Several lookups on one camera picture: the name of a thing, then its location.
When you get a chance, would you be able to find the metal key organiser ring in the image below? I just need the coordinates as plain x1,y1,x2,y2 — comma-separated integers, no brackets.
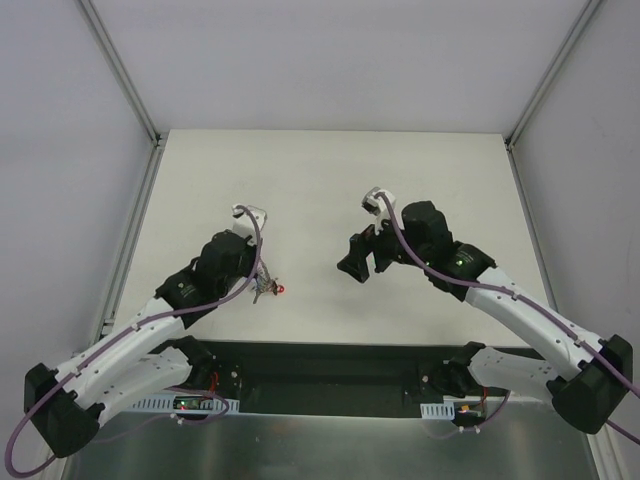
251,259,280,306

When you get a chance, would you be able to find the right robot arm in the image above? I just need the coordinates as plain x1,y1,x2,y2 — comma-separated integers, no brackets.
337,189,639,434

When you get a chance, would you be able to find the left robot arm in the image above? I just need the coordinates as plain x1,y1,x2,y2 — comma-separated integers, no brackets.
24,230,262,458

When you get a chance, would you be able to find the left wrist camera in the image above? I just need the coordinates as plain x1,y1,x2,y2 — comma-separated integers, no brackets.
231,204,268,246

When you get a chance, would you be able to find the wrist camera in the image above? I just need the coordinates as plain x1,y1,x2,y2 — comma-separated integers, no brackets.
361,187,396,235
231,204,268,246

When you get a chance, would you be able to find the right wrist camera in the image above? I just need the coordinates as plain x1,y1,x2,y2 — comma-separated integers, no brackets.
361,187,396,235

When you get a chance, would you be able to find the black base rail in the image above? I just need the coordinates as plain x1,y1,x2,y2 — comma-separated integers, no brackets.
203,341,456,418

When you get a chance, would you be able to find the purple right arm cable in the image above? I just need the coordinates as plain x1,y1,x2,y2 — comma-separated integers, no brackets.
372,192,640,449

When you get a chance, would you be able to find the left white cable duct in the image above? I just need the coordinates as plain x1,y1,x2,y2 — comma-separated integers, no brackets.
128,393,240,415

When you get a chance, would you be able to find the white cable duct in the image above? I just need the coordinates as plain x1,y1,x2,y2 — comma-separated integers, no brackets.
420,401,456,421
128,393,240,415

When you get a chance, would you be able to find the right white cable duct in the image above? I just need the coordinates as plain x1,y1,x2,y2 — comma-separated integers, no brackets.
420,401,456,421

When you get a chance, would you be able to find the aluminium frame left post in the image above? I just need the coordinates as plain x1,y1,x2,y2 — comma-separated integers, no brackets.
77,0,166,146

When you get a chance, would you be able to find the aluminium frame post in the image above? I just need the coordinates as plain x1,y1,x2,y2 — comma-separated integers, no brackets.
503,0,609,149
77,0,166,146

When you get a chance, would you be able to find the aluminium frame right post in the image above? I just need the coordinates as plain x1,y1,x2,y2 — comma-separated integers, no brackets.
503,0,609,149

